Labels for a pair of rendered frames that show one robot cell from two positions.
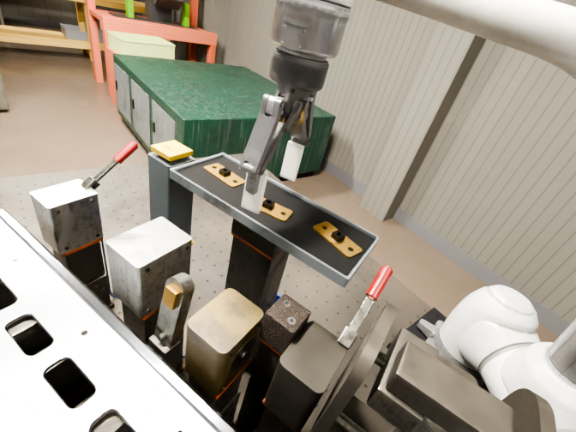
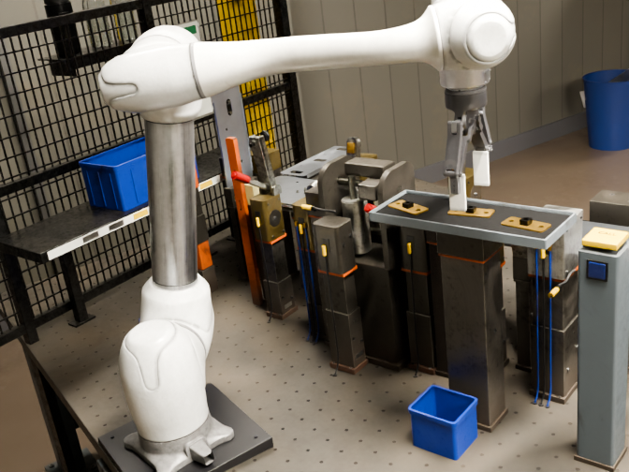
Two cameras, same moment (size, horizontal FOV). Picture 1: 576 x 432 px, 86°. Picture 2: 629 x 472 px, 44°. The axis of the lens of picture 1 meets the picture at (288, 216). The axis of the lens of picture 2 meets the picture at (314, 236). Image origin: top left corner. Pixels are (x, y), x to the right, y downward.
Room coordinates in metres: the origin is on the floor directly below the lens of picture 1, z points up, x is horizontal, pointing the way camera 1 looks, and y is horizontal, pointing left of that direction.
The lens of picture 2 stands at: (1.87, 0.13, 1.73)
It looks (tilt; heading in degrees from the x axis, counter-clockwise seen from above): 22 degrees down; 196
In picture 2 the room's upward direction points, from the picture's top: 7 degrees counter-clockwise
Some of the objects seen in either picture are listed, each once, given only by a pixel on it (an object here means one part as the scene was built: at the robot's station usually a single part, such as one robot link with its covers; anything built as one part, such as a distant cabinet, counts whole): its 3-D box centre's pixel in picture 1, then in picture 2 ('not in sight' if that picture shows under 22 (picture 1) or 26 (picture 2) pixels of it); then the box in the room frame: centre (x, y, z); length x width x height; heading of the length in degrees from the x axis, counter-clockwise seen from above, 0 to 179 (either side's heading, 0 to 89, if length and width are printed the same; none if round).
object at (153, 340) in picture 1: (165, 385); (524, 312); (0.27, 0.13, 0.85); 0.04 x 0.03 x 0.29; 65
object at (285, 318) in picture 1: (264, 381); (445, 296); (0.29, -0.04, 0.90); 0.05 x 0.05 x 0.40; 65
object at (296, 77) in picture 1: (294, 89); (466, 110); (0.45, 0.04, 1.36); 0.08 x 0.07 x 0.09; 164
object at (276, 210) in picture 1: (268, 205); (471, 210); (0.45, 0.04, 1.17); 0.08 x 0.04 x 0.01; 74
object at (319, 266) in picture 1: (271, 206); (468, 216); (0.46, 0.03, 1.16); 0.37 x 0.14 x 0.02; 65
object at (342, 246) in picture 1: (338, 237); (407, 205); (0.41, -0.09, 1.17); 0.08 x 0.04 x 0.01; 49
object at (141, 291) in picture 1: (159, 315); (552, 309); (0.36, 0.19, 0.90); 0.13 x 0.08 x 0.41; 155
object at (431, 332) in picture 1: (453, 346); (181, 433); (0.62, -0.58, 0.75); 0.22 x 0.18 x 0.06; 53
